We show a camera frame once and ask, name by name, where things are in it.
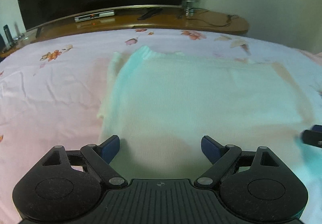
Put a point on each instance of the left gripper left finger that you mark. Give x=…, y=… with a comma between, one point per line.
x=98, y=159

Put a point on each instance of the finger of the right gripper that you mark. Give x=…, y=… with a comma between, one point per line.
x=313, y=136

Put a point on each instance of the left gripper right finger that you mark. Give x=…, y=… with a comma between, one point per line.
x=223, y=159

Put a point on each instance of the white knitted garment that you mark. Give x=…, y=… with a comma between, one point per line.
x=162, y=104

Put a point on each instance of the pink pillow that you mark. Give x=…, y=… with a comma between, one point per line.
x=317, y=58

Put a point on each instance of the pink floral bed sheet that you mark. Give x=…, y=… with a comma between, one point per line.
x=52, y=91

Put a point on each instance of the wooden tv console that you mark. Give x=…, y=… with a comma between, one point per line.
x=169, y=18

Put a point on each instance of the silver set-top box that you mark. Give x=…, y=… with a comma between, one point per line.
x=96, y=15

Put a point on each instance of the black remote control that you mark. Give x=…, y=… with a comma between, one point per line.
x=150, y=13

